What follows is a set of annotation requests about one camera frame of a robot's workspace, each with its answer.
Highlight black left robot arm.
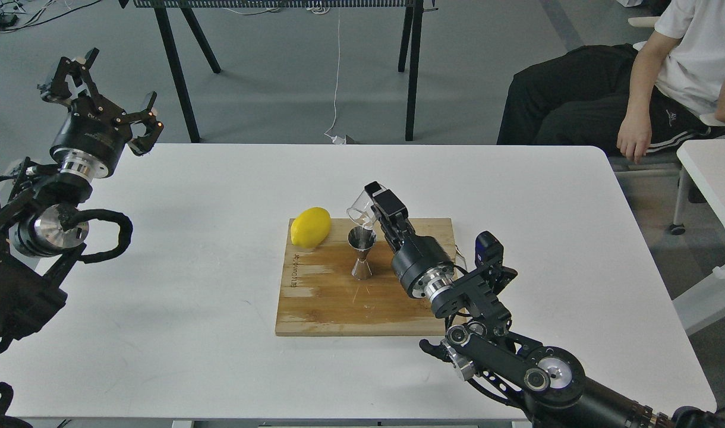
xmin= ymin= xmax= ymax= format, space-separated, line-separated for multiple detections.
xmin=0 ymin=48 xmax=163 ymax=354

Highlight white power cable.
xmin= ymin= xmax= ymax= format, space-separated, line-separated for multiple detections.
xmin=323 ymin=6 xmax=360 ymax=145

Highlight clear glass cup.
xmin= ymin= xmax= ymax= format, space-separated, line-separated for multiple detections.
xmin=346 ymin=182 xmax=387 ymax=230

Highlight black trestle table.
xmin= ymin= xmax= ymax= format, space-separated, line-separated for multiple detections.
xmin=118 ymin=0 xmax=439 ymax=144

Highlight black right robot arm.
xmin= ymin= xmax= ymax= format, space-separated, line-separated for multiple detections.
xmin=363 ymin=182 xmax=725 ymax=427

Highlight person's clasped hands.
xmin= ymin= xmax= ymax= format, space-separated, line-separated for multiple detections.
xmin=617 ymin=108 xmax=651 ymax=163

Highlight yellow lemon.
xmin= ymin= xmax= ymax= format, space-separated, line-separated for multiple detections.
xmin=289 ymin=207 xmax=332 ymax=249

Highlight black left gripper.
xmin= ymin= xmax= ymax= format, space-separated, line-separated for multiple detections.
xmin=37 ymin=47 xmax=164 ymax=181

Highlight steel jigger measuring cup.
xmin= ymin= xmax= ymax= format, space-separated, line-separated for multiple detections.
xmin=347 ymin=226 xmax=377 ymax=280

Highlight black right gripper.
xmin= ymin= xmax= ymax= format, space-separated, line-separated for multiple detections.
xmin=364 ymin=181 xmax=455 ymax=298

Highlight seated person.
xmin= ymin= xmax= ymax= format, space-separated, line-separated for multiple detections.
xmin=497 ymin=1 xmax=725 ymax=156

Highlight wooden cutting board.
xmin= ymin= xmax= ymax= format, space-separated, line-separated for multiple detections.
xmin=275 ymin=218 xmax=444 ymax=336

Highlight cables on floor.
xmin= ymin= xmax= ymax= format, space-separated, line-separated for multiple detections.
xmin=0 ymin=0 xmax=105 ymax=42

